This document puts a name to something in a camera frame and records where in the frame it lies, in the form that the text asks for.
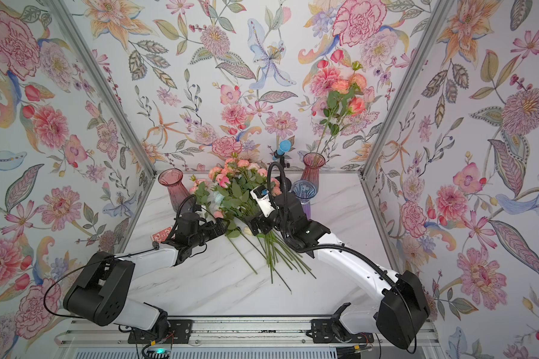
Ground blue microphone on black stand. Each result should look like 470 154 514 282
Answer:
272 140 292 191

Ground single red pink rose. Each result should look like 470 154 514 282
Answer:
317 96 366 155

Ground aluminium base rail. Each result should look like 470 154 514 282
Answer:
54 316 444 358

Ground purple blue glass vase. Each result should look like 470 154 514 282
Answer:
291 179 318 219

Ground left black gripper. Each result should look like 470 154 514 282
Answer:
189 215 231 249

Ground red playing card box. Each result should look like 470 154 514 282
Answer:
151 227 172 243

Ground smoky pink glass vase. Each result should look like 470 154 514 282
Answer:
158 168 193 214

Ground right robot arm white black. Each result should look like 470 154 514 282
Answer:
246 190 431 350

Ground pink flower bouquet green stems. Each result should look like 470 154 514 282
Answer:
190 157 312 284

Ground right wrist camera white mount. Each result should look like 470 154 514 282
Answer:
250 185 275 218

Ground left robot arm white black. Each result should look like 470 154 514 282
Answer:
63 212 229 340

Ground red glass vase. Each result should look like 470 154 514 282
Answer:
301 153 326 189

